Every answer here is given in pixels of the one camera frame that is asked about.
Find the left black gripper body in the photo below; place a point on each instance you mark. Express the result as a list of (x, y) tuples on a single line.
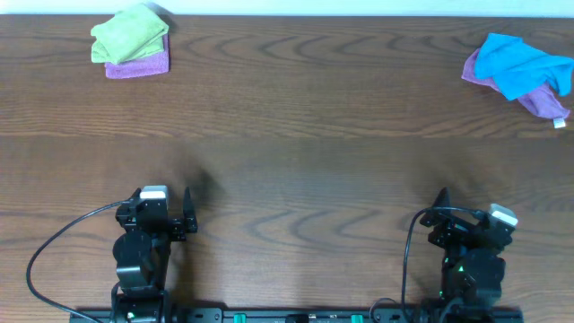
[(178, 228)]

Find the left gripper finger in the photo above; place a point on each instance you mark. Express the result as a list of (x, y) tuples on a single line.
[(188, 206), (136, 194)]

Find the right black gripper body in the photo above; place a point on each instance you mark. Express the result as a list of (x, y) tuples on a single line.
[(452, 228)]

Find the blue cloth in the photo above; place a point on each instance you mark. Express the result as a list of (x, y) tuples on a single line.
[(518, 69)]

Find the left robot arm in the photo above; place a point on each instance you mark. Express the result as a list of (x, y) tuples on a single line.
[(142, 254)]

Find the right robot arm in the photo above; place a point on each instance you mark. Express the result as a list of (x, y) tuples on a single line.
[(472, 269)]

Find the folded purple cloth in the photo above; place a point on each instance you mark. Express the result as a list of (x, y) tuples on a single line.
[(155, 64)]

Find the crumpled purple cloth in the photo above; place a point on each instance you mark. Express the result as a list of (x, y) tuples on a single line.
[(541, 102)]

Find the folded green cloth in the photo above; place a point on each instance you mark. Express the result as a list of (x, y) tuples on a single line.
[(136, 32)]

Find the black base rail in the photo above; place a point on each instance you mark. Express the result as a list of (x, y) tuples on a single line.
[(388, 314)]

